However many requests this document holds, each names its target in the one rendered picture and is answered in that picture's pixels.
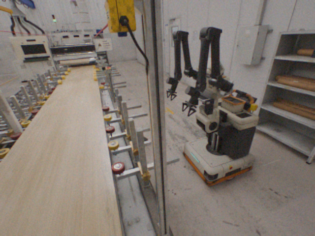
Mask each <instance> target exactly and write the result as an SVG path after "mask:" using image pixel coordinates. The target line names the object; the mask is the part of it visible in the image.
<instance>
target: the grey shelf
mask: <svg viewBox="0 0 315 236"><path fill-rule="evenodd" d="M300 48H304V49H314V48H315V29H307V30H297V31H284V32H279V35H278V39H277V43H276V46H275V49H274V52H273V55H272V59H271V63H270V67H269V70H268V74H267V78H266V81H265V85H264V89H263V93H262V96H261V100H260V103H259V107H258V111H257V114H256V115H257V116H259V120H258V124H257V126H255V127H256V128H257V129H259V130H261V131H263V132H265V133H267V134H269V135H270V136H272V137H273V138H275V139H276V140H279V141H281V142H282V143H284V144H286V145H288V146H290V147H292V148H294V149H296V150H298V151H300V152H302V153H303V154H304V155H307V156H308V157H309V158H308V160H307V162H306V163H307V164H311V163H312V160H313V159H315V120H313V119H310V118H307V117H303V116H300V115H298V114H295V113H291V112H289V111H286V110H283V109H280V108H277V107H274V106H273V102H275V101H277V98H279V97H280V98H283V99H286V100H289V101H293V102H296V103H299V104H302V105H303V106H307V107H310V108H313V109H315V92H312V91H308V90H305V89H302V88H296V87H292V86H288V85H284V84H280V83H278V81H275V77H277V76H278V75H279V76H281V75H287V76H292V75H295V76H300V77H306V78H312V79H315V58H311V56H303V55H297V51H298V49H300ZM277 102H278V101H277Z"/></svg>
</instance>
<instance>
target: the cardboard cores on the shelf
mask: <svg viewBox="0 0 315 236"><path fill-rule="evenodd" d="M313 51H314V49H304V48H300V49H298V51H297V55H303V56H311V55H312V53H313ZM275 81H278V83H280V84H284V85H288V86H292V87H296V88H300V89H305V90H308V91H312V92H315V79H312V78H306V77H300V76H295V75H292V76H287V75H281V76H279V75H278V76H277V77H275ZM277 101H278V102H277ZM277 101H275V102H273V106H274V107H277V108H280V109H283V110H286V111H289V112H291V113H295V114H298V115H300V116H303V117H307V118H310V119H313V120H315V109H313V108H310V107H307V106H303V105H302V104H299V103H296V102H293V101H289V100H286V99H283V98H280V97H279V98H277Z"/></svg>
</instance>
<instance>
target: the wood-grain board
mask: <svg viewBox="0 0 315 236"><path fill-rule="evenodd" d="M95 66H96V65H95ZM93 70H96V68H95V69H94V68H93V65H92V66H83V67H74V68H71V69H70V71H69V72H68V75H65V79H64V80H62V83H63V84H60V85H58V86H57V88H56V89H55V90H54V92H53V93H52V94H51V95H50V97H49V98H48V99H47V101H46V102H45V103H44V105H43V106H42V108H41V109H40V110H39V112H38V113H37V114H36V116H35V117H34V119H33V120H32V121H31V122H30V124H29V125H28V126H27V128H26V129H25V131H24V132H23V133H22V135H21V136H20V137H19V139H18V140H17V142H16V143H15V144H14V145H13V147H12V148H11V149H10V151H9V152H8V153H7V155H6V156H5V158H4V159H3V160H2V161H1V162H0V236H123V233H122V227H121V221H120V214H119V208H118V204H117V198H116V191H115V185H114V179H113V172H112V166H111V162H110V156H109V149H108V142H107V136H106V131H105V123H104V118H103V110H102V103H101V97H100V90H99V84H98V79H97V81H94V79H93V78H94V71H93Z"/></svg>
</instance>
